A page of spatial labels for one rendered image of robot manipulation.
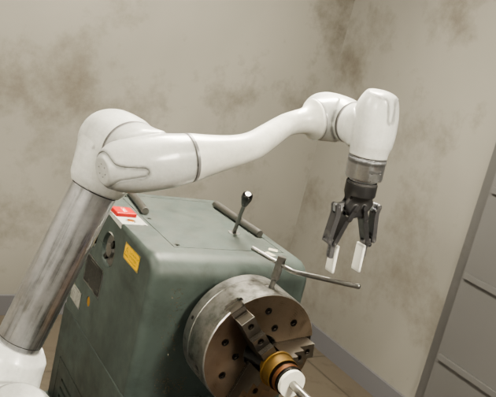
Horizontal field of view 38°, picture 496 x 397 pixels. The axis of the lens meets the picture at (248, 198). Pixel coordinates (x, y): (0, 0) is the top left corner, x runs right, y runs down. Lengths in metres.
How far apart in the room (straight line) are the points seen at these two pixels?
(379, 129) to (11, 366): 0.94
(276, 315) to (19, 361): 0.62
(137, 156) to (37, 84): 2.61
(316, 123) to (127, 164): 0.55
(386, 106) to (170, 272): 0.66
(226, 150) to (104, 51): 2.63
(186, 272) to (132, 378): 0.31
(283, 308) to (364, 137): 0.48
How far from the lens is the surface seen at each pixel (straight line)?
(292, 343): 1.88
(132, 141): 1.40
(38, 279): 1.59
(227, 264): 1.92
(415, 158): 4.16
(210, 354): 1.79
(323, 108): 1.75
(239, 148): 1.48
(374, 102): 1.66
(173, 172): 1.40
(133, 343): 1.91
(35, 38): 3.92
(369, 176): 1.69
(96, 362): 2.16
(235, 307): 1.77
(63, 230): 1.56
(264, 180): 4.68
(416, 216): 4.12
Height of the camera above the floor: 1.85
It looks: 13 degrees down
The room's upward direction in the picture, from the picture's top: 14 degrees clockwise
